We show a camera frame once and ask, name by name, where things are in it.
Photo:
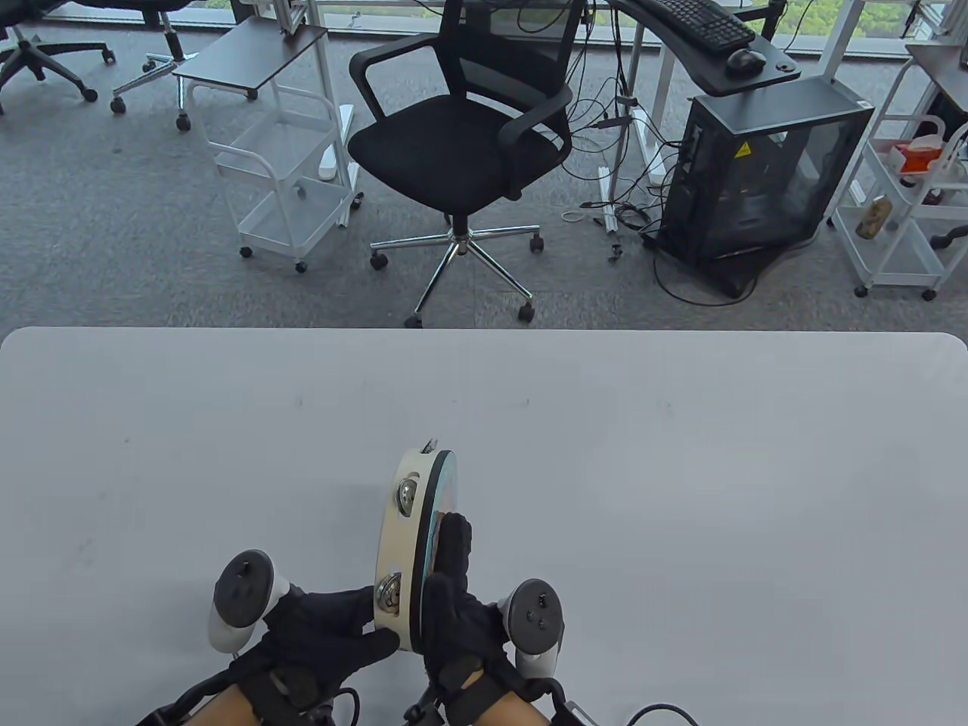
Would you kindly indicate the white black hand controller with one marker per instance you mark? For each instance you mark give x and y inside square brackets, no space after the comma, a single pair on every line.
[242,590]
[535,616]

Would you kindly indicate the person's left hand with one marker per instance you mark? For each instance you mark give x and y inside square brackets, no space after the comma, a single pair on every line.
[325,628]

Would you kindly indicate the person's left forearm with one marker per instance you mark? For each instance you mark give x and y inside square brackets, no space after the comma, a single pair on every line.
[219,707]

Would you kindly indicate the black computer tower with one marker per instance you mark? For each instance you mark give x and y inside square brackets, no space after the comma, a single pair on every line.
[756,166]

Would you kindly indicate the black mesh office chair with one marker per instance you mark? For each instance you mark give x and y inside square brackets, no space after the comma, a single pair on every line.
[454,151]

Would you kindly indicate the office chair with chrome base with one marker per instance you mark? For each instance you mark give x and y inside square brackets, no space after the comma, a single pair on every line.
[172,38]

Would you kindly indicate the grey forearm sensor box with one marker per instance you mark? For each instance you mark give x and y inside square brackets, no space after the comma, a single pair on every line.
[581,715]

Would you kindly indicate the white black left hand controller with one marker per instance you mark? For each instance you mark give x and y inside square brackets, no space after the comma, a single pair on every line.
[242,590]

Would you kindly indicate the black computer mouse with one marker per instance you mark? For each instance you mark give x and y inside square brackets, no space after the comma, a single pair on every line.
[745,60]

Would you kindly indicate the brown bottle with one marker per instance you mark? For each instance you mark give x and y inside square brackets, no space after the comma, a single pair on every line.
[873,219]

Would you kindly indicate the white desk leg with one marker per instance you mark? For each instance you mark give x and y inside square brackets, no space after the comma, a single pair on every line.
[327,113]

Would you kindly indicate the black desk with white legs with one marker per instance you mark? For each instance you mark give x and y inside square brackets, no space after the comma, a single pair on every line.
[703,68]

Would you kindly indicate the person's right forearm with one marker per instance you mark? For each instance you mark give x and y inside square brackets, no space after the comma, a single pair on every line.
[518,711]

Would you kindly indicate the black keyboard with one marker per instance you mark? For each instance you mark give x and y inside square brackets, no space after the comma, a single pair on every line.
[696,19]

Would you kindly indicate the person's right hand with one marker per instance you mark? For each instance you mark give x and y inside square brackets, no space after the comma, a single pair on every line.
[454,635]

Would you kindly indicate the white cart with dark top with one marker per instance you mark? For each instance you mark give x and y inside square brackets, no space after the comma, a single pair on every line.
[249,53]

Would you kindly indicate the cream wooden tambourine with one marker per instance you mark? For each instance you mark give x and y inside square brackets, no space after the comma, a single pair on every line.
[397,544]

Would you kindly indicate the white black right hand controller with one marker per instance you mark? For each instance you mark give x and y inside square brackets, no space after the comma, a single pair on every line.
[535,616]

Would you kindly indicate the aluminium frame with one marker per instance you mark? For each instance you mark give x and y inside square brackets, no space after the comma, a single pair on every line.
[287,15]

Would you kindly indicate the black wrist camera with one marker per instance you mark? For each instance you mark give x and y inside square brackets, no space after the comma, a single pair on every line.
[291,692]
[423,707]

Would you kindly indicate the red box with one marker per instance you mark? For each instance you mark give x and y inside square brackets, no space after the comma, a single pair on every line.
[919,157]

